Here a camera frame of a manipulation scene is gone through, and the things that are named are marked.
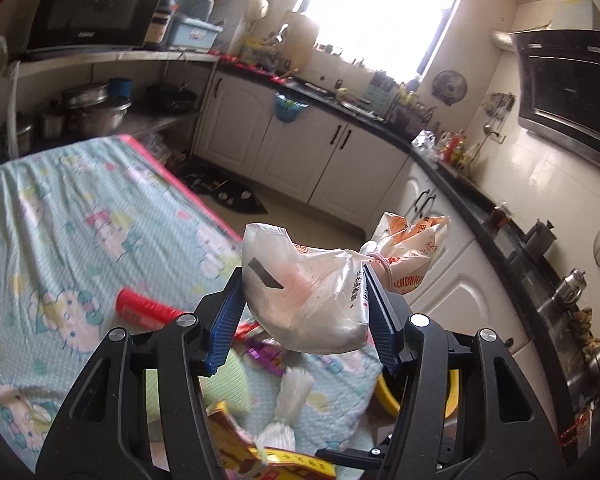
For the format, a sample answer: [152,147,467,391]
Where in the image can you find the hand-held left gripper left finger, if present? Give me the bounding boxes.
[32,266,246,480]

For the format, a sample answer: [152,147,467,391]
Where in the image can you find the pale green cloth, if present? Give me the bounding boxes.
[202,349,261,417]

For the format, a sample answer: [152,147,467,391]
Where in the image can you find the blue hanging basket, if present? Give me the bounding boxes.
[274,92,310,125]

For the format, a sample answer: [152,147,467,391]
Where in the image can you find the printed cartoon blanket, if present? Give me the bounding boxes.
[0,134,386,480]

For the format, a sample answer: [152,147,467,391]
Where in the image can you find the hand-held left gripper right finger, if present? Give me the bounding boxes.
[362,270,566,480]

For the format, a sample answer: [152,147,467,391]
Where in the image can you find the clear printed plastic bag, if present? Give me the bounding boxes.
[241,211,452,356]

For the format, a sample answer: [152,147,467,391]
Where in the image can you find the pale cutting board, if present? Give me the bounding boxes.
[282,12,318,73]

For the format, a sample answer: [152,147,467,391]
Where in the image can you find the crumpled foil bag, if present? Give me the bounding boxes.
[411,130,438,156]

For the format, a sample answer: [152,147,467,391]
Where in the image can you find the black range hood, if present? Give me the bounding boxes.
[510,30,600,181]

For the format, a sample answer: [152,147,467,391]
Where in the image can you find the round wall vent fan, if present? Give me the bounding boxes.
[432,70,468,107]

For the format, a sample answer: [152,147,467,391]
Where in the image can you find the white storage shelf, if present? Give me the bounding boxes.
[7,49,221,161]

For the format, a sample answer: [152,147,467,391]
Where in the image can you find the yellow rimmed trash bin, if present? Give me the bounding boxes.
[372,367,463,461]

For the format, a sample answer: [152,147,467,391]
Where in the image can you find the black microwave oven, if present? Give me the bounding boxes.
[27,0,173,53]

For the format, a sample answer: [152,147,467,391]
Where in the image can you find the black kitchen countertop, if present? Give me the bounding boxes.
[215,57,600,461]

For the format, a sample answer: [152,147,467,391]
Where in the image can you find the yellow and red snack box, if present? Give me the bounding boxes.
[207,400,337,480]

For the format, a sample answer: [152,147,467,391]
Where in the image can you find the black floor mat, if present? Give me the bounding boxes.
[180,162,270,216]

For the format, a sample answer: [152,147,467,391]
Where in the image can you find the kitchen window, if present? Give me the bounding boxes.
[300,0,468,78]

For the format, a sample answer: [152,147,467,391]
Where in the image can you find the steel kettle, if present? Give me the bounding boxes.
[550,267,588,306]

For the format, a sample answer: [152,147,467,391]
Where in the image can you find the white kitchen cabinets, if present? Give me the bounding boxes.
[192,67,531,361]

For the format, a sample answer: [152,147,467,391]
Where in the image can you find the dark metal pot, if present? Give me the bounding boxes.
[525,220,556,256]

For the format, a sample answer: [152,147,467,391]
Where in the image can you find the blue plastic container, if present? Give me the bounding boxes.
[172,12,223,51]

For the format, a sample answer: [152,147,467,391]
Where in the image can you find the blue cutlery holder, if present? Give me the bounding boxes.
[367,71,396,103]

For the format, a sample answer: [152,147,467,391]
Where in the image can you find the purple foil wrapper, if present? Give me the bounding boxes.
[242,337,286,376]

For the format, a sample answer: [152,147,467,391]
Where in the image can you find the hanging kitchen utensils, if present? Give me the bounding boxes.
[482,92,516,136]

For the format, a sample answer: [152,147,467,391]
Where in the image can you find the white twisted plastic bag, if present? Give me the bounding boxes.
[257,366,316,456]

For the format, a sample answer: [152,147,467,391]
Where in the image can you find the steel stockpot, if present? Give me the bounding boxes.
[60,82,133,136]

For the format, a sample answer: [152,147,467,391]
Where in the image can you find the red cylindrical can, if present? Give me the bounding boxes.
[116,287,191,331]

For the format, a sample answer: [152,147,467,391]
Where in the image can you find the row of condiment bottles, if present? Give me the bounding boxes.
[437,130,483,171]

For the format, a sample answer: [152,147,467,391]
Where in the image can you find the black wok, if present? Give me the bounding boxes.
[146,84,199,113]

